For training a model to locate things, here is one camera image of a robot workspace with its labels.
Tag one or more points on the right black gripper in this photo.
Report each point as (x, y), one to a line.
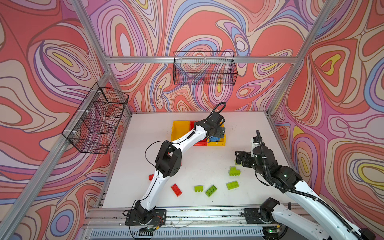
(246, 157)

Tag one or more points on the black wire basket back wall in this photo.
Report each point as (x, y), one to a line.
(204, 68)

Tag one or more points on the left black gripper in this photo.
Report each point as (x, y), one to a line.
(219, 134)

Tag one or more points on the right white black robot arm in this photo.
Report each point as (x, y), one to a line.
(328, 224)

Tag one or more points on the small green lego front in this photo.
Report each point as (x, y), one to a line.
(198, 189)

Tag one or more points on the left yellow plastic bin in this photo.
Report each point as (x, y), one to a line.
(179, 129)

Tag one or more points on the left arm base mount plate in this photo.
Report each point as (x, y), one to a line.
(156, 217)

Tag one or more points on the red lego brick near front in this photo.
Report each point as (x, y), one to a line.
(176, 190)

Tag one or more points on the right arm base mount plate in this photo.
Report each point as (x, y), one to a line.
(258, 216)

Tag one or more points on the red plastic bin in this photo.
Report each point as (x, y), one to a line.
(202, 143)

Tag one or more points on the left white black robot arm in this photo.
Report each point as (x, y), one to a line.
(169, 159)

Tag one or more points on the aluminium front rail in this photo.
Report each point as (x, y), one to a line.
(225, 217)

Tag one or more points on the black wire basket wall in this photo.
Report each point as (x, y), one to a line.
(204, 68)
(100, 114)

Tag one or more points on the black wire basket left wall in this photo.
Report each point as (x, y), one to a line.
(100, 114)

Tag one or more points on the right yellow plastic bin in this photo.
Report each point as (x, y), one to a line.
(217, 143)

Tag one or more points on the blue lego brick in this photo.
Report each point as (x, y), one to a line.
(214, 139)

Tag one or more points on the yellow plastic bin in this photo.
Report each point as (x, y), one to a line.
(179, 129)
(217, 143)

